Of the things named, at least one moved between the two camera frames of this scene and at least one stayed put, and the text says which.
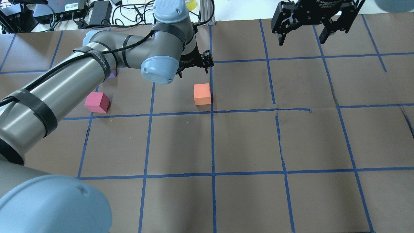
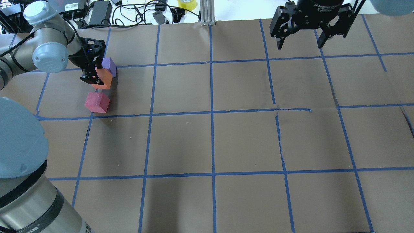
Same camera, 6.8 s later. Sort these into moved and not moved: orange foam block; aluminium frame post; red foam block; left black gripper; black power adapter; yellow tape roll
Moved: left black gripper; orange foam block
Not moved: red foam block; yellow tape roll; black power adapter; aluminium frame post
